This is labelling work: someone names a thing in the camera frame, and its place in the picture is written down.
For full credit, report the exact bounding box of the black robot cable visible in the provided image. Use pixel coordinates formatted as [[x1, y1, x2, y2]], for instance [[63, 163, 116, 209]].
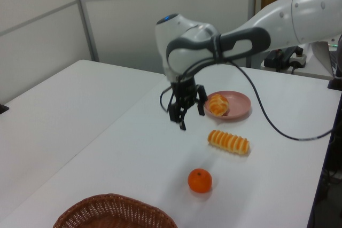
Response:
[[159, 34, 335, 141]]

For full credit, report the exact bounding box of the braided toy bread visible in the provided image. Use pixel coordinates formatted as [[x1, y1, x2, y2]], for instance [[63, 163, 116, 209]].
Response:
[[208, 93, 230, 117]]

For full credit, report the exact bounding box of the brown woven basket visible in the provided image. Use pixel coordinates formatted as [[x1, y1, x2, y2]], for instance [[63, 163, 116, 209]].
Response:
[[52, 193, 178, 228]]

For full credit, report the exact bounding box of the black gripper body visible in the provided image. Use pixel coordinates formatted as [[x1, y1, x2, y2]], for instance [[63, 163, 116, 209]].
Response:
[[172, 77, 198, 109]]

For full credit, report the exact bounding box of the striped toy bread roll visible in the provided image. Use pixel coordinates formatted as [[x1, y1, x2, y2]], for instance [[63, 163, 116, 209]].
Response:
[[207, 129, 251, 156]]

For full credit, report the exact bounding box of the toy orange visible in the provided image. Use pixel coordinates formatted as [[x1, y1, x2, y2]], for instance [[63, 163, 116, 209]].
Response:
[[187, 168, 213, 193]]

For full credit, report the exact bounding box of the grey laptop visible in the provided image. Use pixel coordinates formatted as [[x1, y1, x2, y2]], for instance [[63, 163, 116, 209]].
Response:
[[311, 40, 338, 78]]

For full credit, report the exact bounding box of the black clamp base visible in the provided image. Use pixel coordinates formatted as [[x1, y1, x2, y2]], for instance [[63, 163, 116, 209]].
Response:
[[327, 77, 342, 91]]

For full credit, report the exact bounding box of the pink plate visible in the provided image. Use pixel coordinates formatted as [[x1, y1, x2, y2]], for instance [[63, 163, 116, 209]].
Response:
[[204, 91, 252, 121]]

